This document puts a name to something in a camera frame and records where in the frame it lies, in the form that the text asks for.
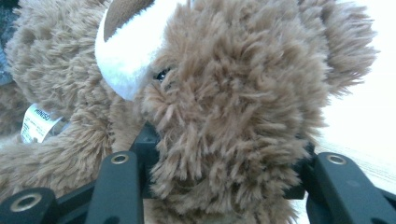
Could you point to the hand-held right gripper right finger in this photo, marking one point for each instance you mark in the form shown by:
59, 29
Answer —
300, 186

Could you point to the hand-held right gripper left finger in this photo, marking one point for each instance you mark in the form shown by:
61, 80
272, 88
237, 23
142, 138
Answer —
146, 146

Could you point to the brown plush teddy bear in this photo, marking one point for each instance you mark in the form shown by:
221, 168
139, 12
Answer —
224, 102

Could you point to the grey denim doll garment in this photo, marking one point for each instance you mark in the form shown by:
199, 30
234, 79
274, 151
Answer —
5, 37

